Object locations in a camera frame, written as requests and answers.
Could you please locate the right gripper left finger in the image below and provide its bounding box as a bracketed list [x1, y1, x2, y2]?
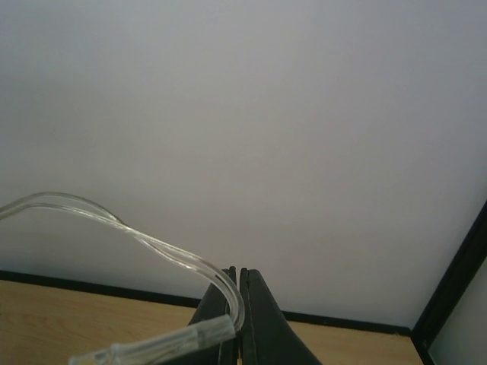
[188, 268, 240, 365]

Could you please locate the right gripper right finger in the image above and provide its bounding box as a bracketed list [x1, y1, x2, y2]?
[240, 268, 320, 365]

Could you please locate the clear string light garland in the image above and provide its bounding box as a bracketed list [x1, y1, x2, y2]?
[1, 189, 247, 364]

